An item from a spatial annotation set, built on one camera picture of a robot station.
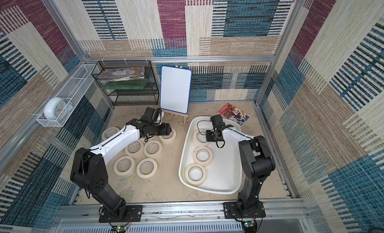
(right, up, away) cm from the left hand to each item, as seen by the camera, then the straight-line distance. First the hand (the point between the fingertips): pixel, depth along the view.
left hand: (166, 128), depth 90 cm
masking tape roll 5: (+1, -8, +8) cm, 11 cm away
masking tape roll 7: (-5, -15, +1) cm, 16 cm away
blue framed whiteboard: (+5, +27, +8) cm, 28 cm away
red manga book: (+43, +11, +23) cm, 50 cm away
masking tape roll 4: (-41, -3, +13) cm, 43 cm away
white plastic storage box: (+33, -26, -4) cm, 42 cm away
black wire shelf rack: (-19, +23, +30) cm, 42 cm away
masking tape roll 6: (-18, -16, +2) cm, 24 cm away
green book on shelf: (-25, +28, +8) cm, 39 cm away
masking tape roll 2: (+23, -20, -2) cm, 30 cm away
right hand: (+26, -5, +8) cm, 27 cm away
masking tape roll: (+17, -6, +5) cm, 18 cm away
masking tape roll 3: (+15, -27, -10) cm, 32 cm away
